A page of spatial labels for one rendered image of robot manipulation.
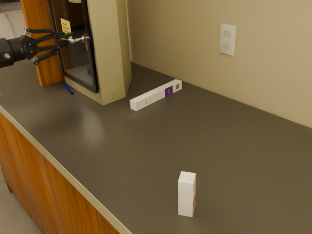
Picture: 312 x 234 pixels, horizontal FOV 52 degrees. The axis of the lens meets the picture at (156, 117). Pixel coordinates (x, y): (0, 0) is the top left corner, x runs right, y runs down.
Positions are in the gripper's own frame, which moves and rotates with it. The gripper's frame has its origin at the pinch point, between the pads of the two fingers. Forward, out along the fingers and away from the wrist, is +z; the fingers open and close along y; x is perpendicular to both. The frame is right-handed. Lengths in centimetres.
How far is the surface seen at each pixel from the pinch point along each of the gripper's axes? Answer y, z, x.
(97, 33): 2.1, 7.5, -10.9
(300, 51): -3, 49, -65
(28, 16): 5.6, -2.6, 26.0
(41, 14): 5.5, 2.8, 26.1
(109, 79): -16.0, 10.0, -10.7
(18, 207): -119, -23, 71
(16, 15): -8, 21, 120
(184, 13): 3, 49, -13
